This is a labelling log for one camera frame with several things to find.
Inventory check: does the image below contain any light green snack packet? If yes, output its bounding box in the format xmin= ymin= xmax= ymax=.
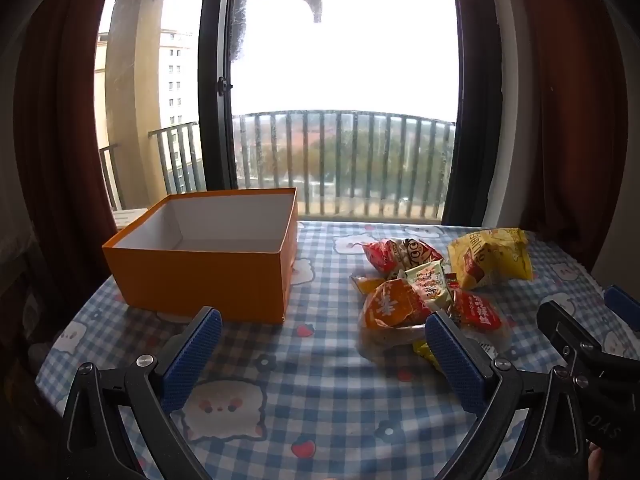
xmin=405 ymin=261 xmax=456 ymax=311

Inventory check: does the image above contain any yellow chip bag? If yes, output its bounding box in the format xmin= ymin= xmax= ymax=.
xmin=446 ymin=228 xmax=533 ymax=291

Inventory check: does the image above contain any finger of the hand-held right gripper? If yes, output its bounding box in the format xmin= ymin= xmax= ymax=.
xmin=536 ymin=300 xmax=603 ymax=361
xmin=602 ymin=285 xmax=640 ymax=333

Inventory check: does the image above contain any small orange jelly packet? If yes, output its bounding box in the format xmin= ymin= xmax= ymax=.
xmin=350 ymin=274 xmax=387 ymax=295

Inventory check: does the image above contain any black window frame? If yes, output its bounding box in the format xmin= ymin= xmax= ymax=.
xmin=197 ymin=0 xmax=241 ymax=193

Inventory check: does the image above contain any pale apartment building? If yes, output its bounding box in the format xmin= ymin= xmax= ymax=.
xmin=159 ymin=27 xmax=200 ymax=128

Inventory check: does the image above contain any blue checked tablecloth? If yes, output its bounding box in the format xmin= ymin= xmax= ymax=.
xmin=35 ymin=220 xmax=640 ymax=480

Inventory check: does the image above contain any grey balcony railing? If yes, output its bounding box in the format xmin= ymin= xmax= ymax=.
xmin=98 ymin=110 xmax=457 ymax=221

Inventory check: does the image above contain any red sachet packet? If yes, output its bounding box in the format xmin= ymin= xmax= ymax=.
xmin=450 ymin=289 xmax=512 ymax=348

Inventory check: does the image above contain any orange bread packet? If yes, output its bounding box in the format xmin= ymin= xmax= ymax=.
xmin=357 ymin=280 xmax=438 ymax=363

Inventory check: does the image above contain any grey fuzzy hanging cloth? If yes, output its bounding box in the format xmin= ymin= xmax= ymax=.
xmin=227 ymin=0 xmax=251 ymax=63

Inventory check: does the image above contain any orange cardboard box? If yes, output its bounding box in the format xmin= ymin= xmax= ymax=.
xmin=102 ymin=187 xmax=299 ymax=324

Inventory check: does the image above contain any red peanut packet cartoon face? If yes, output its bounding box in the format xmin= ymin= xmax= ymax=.
xmin=362 ymin=238 xmax=445 ymax=278

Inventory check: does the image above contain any dark red curtain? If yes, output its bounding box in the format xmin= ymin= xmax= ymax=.
xmin=500 ymin=0 xmax=628 ymax=271
xmin=15 ymin=0 xmax=123 ymax=261

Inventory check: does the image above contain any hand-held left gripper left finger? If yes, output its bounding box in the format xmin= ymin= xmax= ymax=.
xmin=62 ymin=306 xmax=223 ymax=480

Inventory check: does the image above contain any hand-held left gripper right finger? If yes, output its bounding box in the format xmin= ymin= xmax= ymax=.
xmin=424 ymin=310 xmax=596 ymax=480

